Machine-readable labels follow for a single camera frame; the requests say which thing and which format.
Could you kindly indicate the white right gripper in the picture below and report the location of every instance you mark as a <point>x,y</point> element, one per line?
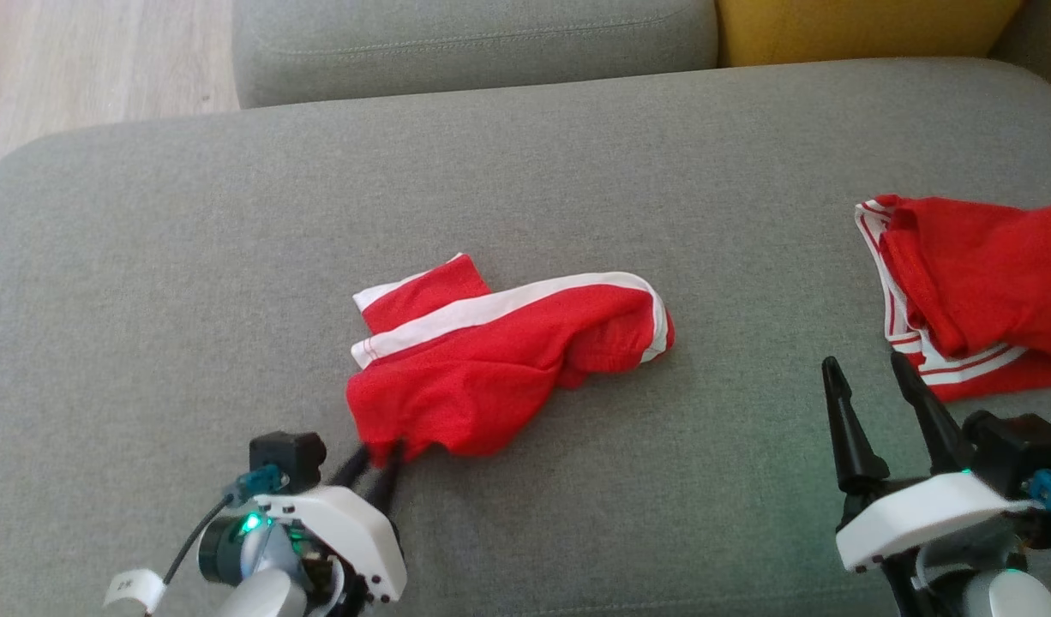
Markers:
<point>928,518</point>

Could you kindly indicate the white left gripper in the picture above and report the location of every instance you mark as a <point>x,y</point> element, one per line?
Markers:
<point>354,536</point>

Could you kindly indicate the red shorts with white stripes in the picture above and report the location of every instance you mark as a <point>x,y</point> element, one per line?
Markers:
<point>491,368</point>

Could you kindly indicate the red basketball jersey number 23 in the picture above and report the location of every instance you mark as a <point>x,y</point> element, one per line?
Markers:
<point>988,274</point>

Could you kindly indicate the grey sofa seat cushion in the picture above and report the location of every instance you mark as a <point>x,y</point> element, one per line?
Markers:
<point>534,188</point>

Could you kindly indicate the yellow sofa cushion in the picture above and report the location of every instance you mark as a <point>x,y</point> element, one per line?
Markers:
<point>860,26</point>

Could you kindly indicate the grey sofa back cushion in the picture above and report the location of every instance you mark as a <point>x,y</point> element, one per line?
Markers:
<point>1044,38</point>
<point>474,47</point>

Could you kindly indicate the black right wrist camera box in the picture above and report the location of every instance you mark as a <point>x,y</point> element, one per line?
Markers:
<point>1018,450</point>

